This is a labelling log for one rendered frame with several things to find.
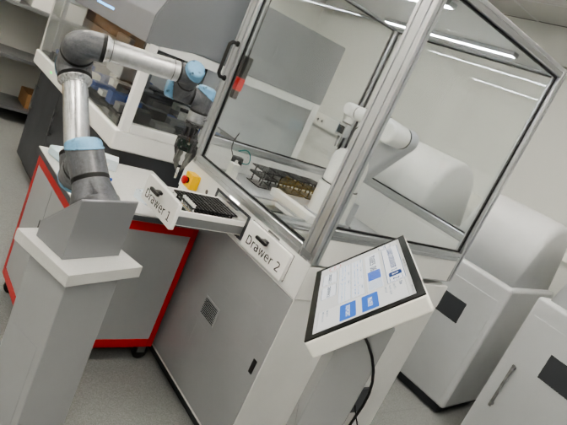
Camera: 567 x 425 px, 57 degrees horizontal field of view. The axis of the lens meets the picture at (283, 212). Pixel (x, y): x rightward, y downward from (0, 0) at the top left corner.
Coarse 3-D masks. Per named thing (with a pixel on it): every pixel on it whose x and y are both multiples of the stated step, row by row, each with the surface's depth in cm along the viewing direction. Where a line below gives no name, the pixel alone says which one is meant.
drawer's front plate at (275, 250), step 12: (252, 228) 209; (252, 240) 208; (276, 240) 199; (252, 252) 206; (276, 252) 196; (288, 252) 192; (264, 264) 200; (276, 264) 195; (288, 264) 191; (276, 276) 194
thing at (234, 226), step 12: (192, 192) 224; (228, 204) 229; (180, 216) 196; (192, 216) 199; (204, 216) 203; (240, 216) 221; (204, 228) 205; (216, 228) 208; (228, 228) 212; (240, 228) 215
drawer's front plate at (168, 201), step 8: (152, 176) 210; (152, 184) 209; (160, 184) 204; (144, 192) 212; (152, 192) 208; (168, 192) 198; (144, 200) 211; (152, 200) 207; (160, 200) 202; (168, 200) 197; (176, 200) 194; (152, 208) 206; (168, 208) 196; (176, 208) 192; (160, 216) 200; (176, 216) 193; (168, 224) 195
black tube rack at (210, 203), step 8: (184, 192) 216; (192, 200) 212; (200, 200) 216; (208, 200) 221; (216, 200) 226; (184, 208) 207; (200, 208) 206; (208, 208) 210; (216, 208) 214; (224, 208) 220; (216, 216) 215; (224, 216) 220; (232, 216) 215
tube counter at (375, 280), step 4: (368, 268) 154; (372, 268) 152; (376, 268) 150; (380, 268) 149; (368, 272) 150; (372, 272) 148; (376, 272) 147; (380, 272) 146; (368, 276) 147; (372, 276) 146; (376, 276) 144; (380, 276) 143; (368, 280) 144; (372, 280) 143; (376, 280) 141; (380, 280) 140; (368, 284) 141; (372, 284) 140; (376, 284) 138; (380, 284) 137; (368, 288) 138; (372, 288) 137
